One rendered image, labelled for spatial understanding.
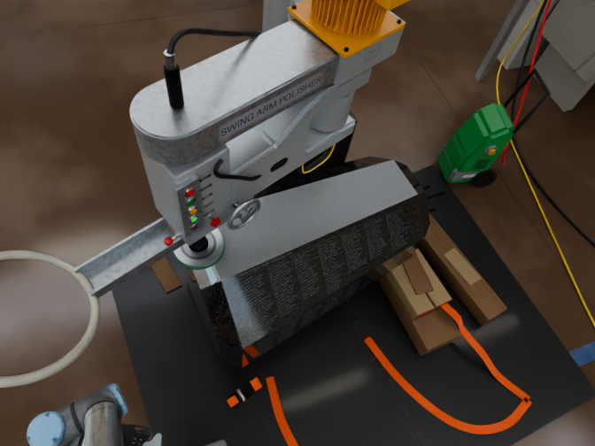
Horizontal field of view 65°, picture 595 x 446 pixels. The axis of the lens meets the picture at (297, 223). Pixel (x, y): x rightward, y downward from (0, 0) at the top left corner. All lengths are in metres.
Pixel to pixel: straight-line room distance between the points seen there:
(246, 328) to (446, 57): 3.30
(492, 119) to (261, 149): 2.05
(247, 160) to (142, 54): 2.72
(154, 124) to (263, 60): 0.40
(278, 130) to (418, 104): 2.54
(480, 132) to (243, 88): 2.22
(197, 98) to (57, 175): 2.25
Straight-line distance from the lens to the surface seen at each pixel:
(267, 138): 1.67
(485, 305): 3.11
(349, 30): 1.61
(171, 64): 1.27
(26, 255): 1.85
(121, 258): 1.82
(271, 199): 2.22
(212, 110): 1.36
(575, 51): 4.40
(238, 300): 2.07
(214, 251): 2.01
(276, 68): 1.49
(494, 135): 3.35
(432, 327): 2.89
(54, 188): 3.48
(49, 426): 1.43
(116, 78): 4.07
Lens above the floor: 2.69
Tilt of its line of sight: 59 degrees down
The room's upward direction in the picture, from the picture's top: 12 degrees clockwise
